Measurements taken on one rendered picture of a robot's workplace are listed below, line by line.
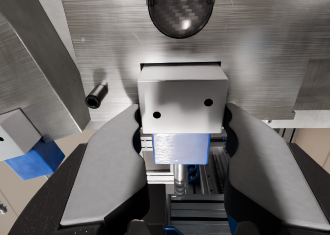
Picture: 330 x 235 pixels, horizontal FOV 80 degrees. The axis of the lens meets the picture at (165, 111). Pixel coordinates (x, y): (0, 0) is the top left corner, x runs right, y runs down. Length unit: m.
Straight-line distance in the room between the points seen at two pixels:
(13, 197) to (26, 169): 1.90
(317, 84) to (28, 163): 0.28
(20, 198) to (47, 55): 1.96
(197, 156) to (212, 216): 0.37
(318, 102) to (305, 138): 1.32
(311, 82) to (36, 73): 0.23
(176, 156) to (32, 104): 0.15
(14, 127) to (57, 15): 0.12
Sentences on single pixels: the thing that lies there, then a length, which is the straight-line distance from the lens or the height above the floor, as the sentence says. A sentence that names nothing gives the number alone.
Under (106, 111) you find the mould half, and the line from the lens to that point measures 0.16.
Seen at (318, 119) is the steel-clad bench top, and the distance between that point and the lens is 0.32.
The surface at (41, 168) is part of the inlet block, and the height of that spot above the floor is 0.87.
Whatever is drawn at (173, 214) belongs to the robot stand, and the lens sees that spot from 0.52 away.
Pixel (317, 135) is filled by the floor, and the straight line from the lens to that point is 1.55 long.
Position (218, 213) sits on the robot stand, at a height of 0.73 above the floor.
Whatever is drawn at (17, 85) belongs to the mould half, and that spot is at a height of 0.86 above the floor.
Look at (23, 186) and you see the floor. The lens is 2.00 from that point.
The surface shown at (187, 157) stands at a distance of 0.16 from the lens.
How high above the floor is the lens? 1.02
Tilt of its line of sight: 60 degrees down
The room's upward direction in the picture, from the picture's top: 176 degrees counter-clockwise
